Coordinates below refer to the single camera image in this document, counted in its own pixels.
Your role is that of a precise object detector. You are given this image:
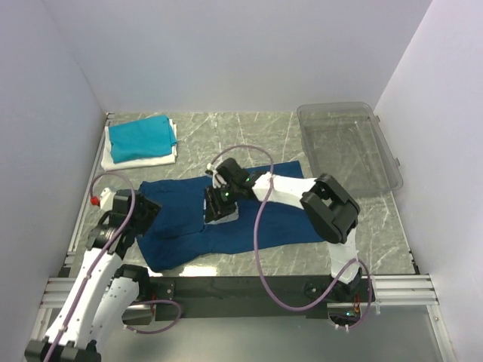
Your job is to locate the teal folded t-shirt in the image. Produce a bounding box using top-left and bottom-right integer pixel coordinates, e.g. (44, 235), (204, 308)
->
(107, 115), (177, 164)

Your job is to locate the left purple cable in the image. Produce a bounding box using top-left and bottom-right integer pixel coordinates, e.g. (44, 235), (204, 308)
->
(45, 171), (183, 362)

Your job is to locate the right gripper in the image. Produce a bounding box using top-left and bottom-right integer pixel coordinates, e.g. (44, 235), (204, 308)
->
(205, 182), (242, 222)

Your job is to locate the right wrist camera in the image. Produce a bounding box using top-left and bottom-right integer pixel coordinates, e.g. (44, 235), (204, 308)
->
(205, 163), (226, 189)

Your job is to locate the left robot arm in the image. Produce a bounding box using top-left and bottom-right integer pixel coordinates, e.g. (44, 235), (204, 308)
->
(24, 188), (162, 361)

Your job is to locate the purple cable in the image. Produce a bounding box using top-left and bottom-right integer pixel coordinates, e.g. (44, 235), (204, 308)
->
(211, 144), (373, 330)
(45, 171), (183, 362)

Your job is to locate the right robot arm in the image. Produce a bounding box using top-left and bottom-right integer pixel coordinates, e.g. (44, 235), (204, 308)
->
(205, 158), (361, 302)

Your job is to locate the black base beam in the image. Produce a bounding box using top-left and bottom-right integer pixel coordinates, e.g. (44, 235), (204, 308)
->
(105, 274), (374, 322)

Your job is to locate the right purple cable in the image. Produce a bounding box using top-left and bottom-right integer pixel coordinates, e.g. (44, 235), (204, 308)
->
(211, 144), (373, 330)

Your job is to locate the clear plastic bin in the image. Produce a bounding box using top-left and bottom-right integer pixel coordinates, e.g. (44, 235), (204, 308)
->
(297, 102), (403, 198)

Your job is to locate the white folded t-shirt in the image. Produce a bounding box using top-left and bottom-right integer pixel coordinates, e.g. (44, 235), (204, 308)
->
(101, 119), (177, 171)

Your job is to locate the dark blue t-shirt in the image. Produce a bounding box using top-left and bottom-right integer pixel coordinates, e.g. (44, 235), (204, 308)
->
(138, 176), (321, 272)

